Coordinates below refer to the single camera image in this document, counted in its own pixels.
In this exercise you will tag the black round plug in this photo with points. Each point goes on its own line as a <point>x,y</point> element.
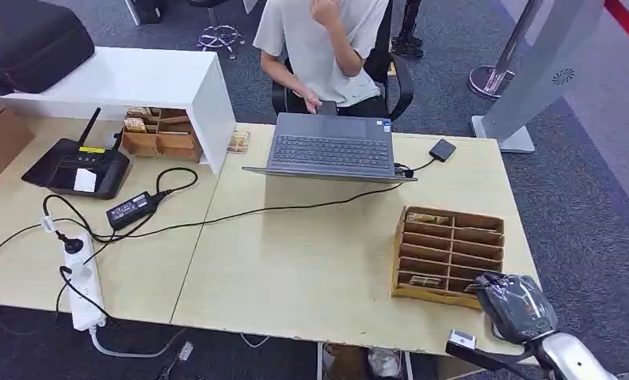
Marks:
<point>73,245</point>

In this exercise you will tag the black box on floor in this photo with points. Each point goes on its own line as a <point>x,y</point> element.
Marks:
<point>150,10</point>

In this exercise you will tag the person's left hand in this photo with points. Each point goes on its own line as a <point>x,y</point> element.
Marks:
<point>327,11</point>

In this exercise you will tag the brown printed card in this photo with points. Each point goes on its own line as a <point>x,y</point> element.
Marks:
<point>239,142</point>

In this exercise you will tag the black carrying case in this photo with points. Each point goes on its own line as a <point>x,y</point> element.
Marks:
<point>26,44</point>

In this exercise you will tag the white power strip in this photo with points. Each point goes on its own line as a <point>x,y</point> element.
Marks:
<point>85,288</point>

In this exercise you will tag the black remote controller with antennas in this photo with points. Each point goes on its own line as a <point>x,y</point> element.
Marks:
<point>68,170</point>

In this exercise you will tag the black phone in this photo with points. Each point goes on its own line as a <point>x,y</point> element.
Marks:
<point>328,108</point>

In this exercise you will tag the white paper note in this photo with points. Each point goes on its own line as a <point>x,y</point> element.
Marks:
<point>85,180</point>

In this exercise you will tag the wooden slotted card box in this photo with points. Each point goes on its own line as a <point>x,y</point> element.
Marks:
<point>446,262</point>

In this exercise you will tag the black office chair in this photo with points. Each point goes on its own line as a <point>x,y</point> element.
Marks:
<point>401,84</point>

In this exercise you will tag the white furniture leg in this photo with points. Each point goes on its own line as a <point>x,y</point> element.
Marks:
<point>132,13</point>

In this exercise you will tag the brown cardboard box under desk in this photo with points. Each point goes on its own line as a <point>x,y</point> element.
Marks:
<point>346,363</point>

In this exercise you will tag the grey laptop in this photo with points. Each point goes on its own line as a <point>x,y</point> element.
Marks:
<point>330,149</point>

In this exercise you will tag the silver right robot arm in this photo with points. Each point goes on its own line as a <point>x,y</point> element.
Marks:
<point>574,356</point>

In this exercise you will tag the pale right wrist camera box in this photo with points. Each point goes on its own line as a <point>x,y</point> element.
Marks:
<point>461,338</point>

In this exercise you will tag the wooden compartment card box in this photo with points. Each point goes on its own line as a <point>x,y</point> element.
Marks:
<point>162,144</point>

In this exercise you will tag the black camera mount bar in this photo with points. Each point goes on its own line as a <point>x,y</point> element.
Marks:
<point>495,359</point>

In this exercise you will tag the black small plug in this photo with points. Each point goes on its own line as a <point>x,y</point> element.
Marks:
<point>65,271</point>

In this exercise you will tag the white plastic bag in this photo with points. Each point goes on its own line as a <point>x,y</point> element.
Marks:
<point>384,363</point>

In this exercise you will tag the chrome stanchion post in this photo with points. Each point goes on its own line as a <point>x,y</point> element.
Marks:
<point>490,78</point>

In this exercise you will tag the black power adapter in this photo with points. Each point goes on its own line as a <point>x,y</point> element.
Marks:
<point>132,210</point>

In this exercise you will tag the white desk shelf riser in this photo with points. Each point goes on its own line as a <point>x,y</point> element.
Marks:
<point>136,76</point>

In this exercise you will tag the stack of brown cards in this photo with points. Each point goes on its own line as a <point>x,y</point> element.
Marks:
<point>135,125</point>
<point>138,111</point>

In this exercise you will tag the chrome chair base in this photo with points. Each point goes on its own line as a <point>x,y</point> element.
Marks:
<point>220,38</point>

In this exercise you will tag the grey kiosk stand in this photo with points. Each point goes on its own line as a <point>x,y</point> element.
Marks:
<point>540,68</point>

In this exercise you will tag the black external drive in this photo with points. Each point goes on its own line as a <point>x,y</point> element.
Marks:
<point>442,150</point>

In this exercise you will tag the card with dark print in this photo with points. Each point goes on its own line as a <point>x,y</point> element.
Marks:
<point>427,218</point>
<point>425,281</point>
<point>472,288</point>

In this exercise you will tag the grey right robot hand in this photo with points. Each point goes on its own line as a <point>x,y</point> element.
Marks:
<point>516,309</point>

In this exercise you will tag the person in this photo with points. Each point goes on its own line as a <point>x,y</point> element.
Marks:
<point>314,52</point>

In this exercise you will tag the person's right hand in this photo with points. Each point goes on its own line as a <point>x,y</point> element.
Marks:
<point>312,102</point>

